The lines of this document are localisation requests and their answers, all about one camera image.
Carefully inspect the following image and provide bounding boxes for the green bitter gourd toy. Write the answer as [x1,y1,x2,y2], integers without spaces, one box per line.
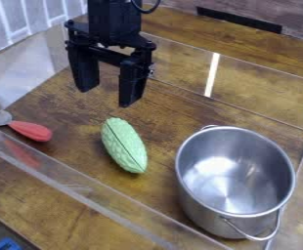
[101,117,149,174]

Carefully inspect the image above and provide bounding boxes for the clear acrylic barrier panel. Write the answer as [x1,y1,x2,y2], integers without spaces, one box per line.
[0,131,231,250]

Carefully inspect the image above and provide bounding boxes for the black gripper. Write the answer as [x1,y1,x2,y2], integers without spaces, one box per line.
[65,0,157,107]

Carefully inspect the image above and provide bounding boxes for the silver metal pot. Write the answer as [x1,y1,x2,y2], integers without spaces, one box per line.
[175,125,297,241]

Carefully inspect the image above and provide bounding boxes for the blue object at corner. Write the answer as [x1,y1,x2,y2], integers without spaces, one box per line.
[0,237,23,250]

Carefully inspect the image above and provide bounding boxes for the red handled metal spatula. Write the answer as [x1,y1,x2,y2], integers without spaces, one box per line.
[0,110,53,142]

